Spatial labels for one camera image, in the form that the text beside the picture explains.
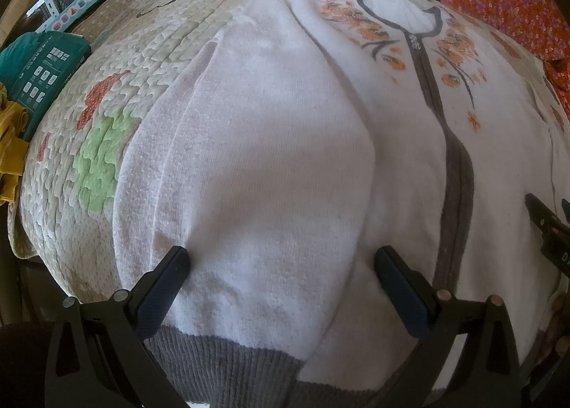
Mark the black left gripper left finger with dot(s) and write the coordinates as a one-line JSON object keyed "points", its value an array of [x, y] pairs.
{"points": [[97, 356]]}

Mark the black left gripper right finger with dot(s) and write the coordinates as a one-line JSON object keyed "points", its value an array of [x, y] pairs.
{"points": [[487, 373]]}

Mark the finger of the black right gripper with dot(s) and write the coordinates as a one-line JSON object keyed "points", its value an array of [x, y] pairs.
{"points": [[555, 234]]}

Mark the white grey-trimmed floral cardigan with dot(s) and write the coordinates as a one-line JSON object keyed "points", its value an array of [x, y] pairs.
{"points": [[302, 138]]}

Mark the quilted heart-pattern bedspread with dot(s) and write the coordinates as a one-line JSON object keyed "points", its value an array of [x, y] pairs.
{"points": [[63, 211]]}

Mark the mustard yellow cloth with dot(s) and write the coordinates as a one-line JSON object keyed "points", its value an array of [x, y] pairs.
{"points": [[13, 149]]}

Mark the teal printed box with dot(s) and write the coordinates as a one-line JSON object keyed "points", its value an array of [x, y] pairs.
{"points": [[36, 67]]}

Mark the light blue paint set box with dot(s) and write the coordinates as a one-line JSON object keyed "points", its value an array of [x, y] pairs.
{"points": [[63, 20]]}

